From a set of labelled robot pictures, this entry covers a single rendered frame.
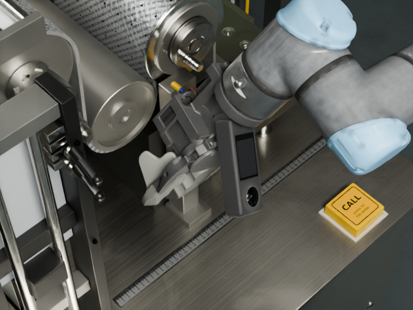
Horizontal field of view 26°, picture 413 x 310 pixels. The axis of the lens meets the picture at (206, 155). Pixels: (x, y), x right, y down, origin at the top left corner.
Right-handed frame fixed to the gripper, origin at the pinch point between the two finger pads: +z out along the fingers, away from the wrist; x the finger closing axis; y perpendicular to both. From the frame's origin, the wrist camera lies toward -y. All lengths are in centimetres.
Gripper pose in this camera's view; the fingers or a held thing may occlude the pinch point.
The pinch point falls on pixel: (163, 200)
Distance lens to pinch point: 114.8
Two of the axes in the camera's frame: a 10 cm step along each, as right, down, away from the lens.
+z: -5.5, 5.4, 6.3
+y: -5.0, -8.2, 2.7
